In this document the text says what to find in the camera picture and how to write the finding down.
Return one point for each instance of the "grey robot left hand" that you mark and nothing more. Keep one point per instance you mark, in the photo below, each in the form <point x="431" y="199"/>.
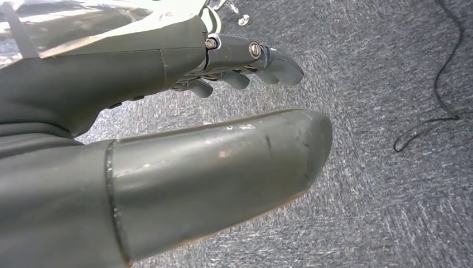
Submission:
<point x="221" y="166"/>

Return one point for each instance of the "chrome metal fitting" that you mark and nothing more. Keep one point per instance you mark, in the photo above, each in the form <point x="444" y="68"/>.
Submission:
<point x="243" y="20"/>

